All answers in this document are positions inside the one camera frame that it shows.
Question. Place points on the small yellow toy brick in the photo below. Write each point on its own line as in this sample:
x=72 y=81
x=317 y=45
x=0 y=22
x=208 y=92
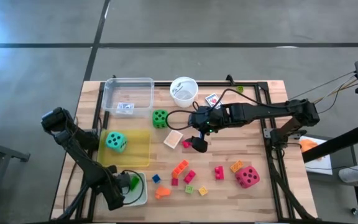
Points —
x=203 y=191

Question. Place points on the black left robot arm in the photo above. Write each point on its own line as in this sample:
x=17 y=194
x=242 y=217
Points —
x=79 y=152

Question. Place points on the teal foam die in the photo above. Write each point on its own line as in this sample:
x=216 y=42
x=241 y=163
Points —
x=116 y=142

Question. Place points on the green foam die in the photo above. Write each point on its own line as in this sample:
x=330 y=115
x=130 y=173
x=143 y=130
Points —
x=160 y=119

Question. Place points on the yellow-orange toy brick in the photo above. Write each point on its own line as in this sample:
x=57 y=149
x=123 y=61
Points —
x=236 y=166

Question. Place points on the orange wedge toy brick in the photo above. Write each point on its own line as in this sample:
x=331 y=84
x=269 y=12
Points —
x=163 y=192

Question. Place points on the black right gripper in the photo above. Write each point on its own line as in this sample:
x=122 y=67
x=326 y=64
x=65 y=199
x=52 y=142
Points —
x=210 y=119

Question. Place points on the black caster wheel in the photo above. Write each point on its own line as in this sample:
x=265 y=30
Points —
x=356 y=212

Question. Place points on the clear plastic container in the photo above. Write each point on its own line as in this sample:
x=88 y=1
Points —
x=126 y=90

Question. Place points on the blue white playing card box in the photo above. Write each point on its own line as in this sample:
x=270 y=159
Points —
x=125 y=108

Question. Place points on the orange object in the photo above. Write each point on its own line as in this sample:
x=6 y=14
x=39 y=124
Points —
x=309 y=145

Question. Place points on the yellow translucent plastic tray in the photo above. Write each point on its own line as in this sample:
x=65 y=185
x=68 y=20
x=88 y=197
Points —
x=135 y=154

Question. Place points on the blue toy brick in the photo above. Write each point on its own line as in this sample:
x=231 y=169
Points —
x=156 y=178

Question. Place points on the white translucent plastic cup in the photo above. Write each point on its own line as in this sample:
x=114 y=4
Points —
x=183 y=96

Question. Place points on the grey metal bracket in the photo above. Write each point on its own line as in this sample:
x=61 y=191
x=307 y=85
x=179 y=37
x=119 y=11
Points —
x=267 y=133

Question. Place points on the red two-stud toy brick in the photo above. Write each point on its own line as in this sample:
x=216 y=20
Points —
x=219 y=173
x=190 y=176
x=186 y=144

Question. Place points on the black diagonal bar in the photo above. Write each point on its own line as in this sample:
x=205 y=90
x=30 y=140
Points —
x=337 y=143

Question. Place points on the red foam die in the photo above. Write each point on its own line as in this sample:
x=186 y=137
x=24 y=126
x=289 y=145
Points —
x=247 y=176

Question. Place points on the playing card box with heart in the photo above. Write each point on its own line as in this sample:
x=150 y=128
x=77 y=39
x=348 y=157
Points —
x=212 y=99

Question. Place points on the small light green toy brick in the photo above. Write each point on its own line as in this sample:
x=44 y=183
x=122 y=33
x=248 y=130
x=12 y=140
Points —
x=189 y=189
x=240 y=89

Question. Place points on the black aluminium table frame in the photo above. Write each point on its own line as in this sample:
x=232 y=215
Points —
x=250 y=84

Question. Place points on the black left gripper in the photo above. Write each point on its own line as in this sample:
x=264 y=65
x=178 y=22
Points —
x=121 y=181

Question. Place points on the white paper sheet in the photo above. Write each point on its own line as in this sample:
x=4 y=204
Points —
x=322 y=165

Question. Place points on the long orange toy brick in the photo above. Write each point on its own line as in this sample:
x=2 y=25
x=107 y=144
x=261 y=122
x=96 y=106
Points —
x=180 y=169

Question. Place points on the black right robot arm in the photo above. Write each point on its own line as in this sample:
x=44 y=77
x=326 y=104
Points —
x=259 y=112

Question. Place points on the small red toy brick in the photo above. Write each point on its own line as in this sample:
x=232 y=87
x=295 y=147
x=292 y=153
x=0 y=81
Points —
x=174 y=182

